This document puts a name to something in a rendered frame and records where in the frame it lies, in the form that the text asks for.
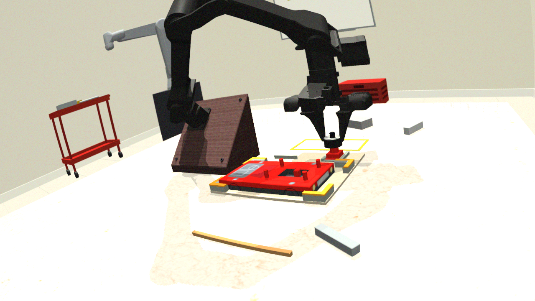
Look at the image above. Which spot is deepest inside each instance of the thin orange wooden stick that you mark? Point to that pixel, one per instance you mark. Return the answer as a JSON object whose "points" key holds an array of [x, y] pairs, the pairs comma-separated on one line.
{"points": [[246, 245]]}

